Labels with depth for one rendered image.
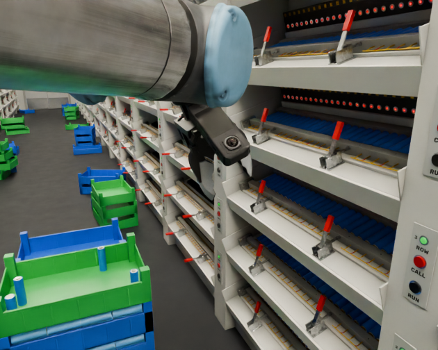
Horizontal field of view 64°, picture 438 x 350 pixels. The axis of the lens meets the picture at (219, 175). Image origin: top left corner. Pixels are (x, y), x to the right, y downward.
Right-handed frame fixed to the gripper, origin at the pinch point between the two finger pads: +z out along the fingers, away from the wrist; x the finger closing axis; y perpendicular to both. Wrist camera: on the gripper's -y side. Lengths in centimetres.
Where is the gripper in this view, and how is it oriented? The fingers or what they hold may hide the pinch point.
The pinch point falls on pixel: (231, 185)
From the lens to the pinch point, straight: 65.4
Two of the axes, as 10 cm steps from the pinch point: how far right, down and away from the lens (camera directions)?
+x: -8.3, 5.1, -2.3
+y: -4.7, -4.2, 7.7
